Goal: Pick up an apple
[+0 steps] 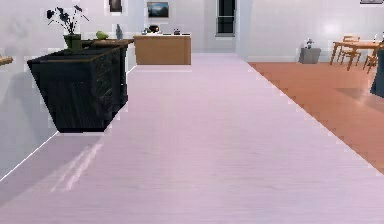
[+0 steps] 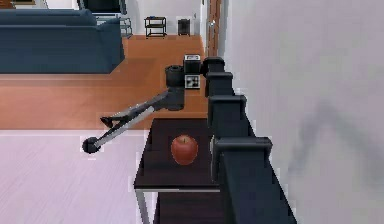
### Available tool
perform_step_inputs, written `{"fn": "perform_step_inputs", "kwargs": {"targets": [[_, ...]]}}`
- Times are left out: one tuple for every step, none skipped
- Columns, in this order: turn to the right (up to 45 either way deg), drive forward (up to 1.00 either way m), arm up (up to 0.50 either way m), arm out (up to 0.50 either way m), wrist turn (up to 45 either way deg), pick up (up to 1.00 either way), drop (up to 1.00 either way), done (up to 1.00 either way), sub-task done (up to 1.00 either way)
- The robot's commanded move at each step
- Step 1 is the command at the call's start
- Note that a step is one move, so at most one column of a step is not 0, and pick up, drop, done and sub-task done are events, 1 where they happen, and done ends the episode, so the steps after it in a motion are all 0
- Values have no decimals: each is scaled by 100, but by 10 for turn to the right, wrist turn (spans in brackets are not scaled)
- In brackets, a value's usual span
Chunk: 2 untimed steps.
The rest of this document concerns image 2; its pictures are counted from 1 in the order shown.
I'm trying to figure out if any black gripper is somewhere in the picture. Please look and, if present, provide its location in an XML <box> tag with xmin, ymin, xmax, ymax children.
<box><xmin>81</xmin><ymin>64</ymin><xmax>186</xmax><ymax>155</ymax></box>

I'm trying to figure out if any red apple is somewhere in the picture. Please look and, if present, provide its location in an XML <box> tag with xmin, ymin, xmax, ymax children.
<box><xmin>170</xmin><ymin>134</ymin><xmax>199</xmax><ymax>166</ymax></box>

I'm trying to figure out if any dark brown side table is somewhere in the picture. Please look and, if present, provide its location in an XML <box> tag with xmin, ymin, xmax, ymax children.
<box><xmin>133</xmin><ymin>117</ymin><xmax>228</xmax><ymax>224</ymax></box>

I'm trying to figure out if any grey metal television stand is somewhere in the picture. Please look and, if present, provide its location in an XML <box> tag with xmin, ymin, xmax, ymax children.
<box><xmin>95</xmin><ymin>13</ymin><xmax>134</xmax><ymax>39</ymax></box>

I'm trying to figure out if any black shelf cart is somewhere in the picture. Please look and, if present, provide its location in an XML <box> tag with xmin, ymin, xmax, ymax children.
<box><xmin>143</xmin><ymin>15</ymin><xmax>168</xmax><ymax>39</ymax></box>

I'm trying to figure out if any black bin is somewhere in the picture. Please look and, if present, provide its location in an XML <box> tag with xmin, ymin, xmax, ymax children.
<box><xmin>177</xmin><ymin>18</ymin><xmax>192</xmax><ymax>37</ymax></box>

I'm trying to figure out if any blue sofa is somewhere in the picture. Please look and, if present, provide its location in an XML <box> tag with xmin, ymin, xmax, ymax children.
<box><xmin>0</xmin><ymin>8</ymin><xmax>126</xmax><ymax>75</ymax></box>

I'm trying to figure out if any black television set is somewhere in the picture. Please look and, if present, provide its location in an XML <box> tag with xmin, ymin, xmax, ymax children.
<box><xmin>77</xmin><ymin>0</ymin><xmax>128</xmax><ymax>16</ymax></box>

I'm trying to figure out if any brown room door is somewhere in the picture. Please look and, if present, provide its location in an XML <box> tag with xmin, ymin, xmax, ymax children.
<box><xmin>206</xmin><ymin>0</ymin><xmax>222</xmax><ymax>58</ymax></box>

